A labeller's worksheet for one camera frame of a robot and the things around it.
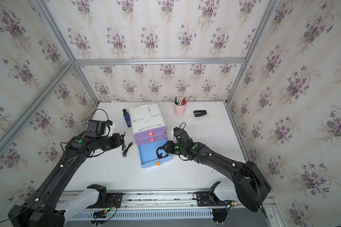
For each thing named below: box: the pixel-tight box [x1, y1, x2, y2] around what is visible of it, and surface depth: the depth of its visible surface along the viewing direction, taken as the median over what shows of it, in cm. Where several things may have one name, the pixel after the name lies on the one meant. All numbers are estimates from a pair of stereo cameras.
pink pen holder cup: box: [173, 102, 188, 116], surface depth 112 cm
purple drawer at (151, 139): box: [135, 132, 168, 146], surface depth 86 cm
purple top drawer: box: [133, 125, 168, 141], surface depth 80 cm
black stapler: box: [193, 110, 207, 117], surface depth 113 cm
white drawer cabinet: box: [129, 102, 168, 145], surface depth 83 cm
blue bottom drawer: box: [137, 138, 173, 169], surface depth 90 cm
